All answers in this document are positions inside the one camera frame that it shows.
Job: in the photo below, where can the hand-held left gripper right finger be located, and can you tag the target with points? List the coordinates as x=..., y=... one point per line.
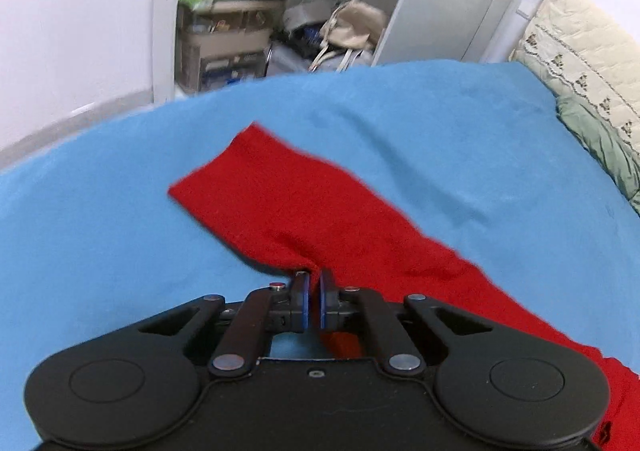
x=327, y=303

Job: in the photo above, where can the clear plastic drawer unit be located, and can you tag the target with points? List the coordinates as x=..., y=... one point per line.
x=220, y=51

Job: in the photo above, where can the beige shoulder bag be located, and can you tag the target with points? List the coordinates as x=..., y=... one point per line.
x=352, y=23

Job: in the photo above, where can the green quilt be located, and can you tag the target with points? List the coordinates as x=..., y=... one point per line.
x=600, y=146

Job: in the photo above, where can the white wall socket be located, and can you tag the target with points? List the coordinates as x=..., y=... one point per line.
x=525, y=12

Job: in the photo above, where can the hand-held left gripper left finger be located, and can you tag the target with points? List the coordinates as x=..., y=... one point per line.
x=300, y=303

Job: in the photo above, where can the cream floral pillow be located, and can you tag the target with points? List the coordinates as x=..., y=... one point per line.
x=580, y=46

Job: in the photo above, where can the blue bed blanket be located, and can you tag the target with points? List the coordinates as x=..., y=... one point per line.
x=100, y=231

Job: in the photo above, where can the red knit garment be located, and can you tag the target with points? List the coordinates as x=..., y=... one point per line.
x=325, y=211

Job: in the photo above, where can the grey plastic bag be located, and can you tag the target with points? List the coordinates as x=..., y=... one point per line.
x=310, y=6

